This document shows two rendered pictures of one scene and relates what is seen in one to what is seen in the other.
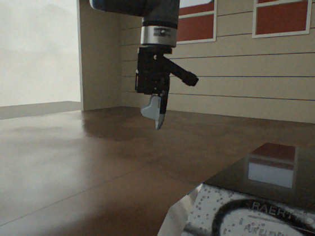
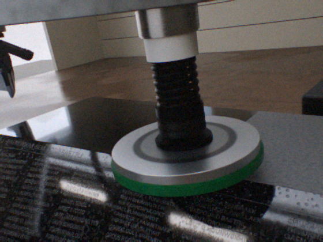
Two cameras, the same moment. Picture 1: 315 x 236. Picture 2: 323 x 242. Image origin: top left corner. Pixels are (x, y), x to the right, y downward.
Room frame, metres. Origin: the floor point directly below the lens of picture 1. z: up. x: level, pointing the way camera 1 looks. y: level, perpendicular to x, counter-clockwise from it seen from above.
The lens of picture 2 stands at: (-0.41, -0.55, 1.06)
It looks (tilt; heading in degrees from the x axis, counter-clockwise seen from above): 19 degrees down; 2
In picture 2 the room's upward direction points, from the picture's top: 9 degrees counter-clockwise
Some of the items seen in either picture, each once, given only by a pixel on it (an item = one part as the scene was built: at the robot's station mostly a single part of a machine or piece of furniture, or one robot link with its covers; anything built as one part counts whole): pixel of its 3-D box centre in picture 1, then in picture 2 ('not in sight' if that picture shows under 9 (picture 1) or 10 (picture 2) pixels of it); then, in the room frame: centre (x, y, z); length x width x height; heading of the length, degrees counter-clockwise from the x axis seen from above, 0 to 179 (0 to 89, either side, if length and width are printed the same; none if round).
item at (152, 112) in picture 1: (153, 113); (2, 86); (0.69, 0.01, 0.89); 0.06 x 0.03 x 0.09; 99
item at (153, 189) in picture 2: not in sight; (184, 146); (0.03, -0.55, 0.87); 0.22 x 0.22 x 0.04
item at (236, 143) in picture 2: not in sight; (184, 143); (0.03, -0.55, 0.87); 0.21 x 0.21 x 0.01
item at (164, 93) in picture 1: (162, 96); (4, 72); (0.68, -0.02, 0.94); 0.05 x 0.02 x 0.09; 9
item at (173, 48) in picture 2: not in sight; (171, 43); (0.03, -0.55, 1.02); 0.07 x 0.07 x 0.04
